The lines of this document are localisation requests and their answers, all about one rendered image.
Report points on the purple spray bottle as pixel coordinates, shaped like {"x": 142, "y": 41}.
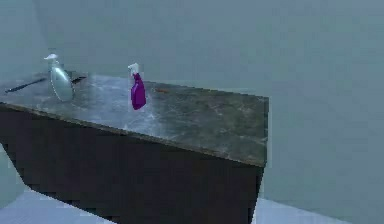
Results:
{"x": 138, "y": 93}

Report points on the pale grey spray bottle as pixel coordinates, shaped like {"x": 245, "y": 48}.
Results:
{"x": 61, "y": 83}

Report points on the small orange stick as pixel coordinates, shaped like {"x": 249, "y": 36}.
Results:
{"x": 162, "y": 90}

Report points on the dark counter with marble top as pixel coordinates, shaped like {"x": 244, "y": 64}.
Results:
{"x": 173, "y": 160}

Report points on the thin black utensil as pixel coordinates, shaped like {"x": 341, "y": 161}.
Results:
{"x": 25, "y": 85}

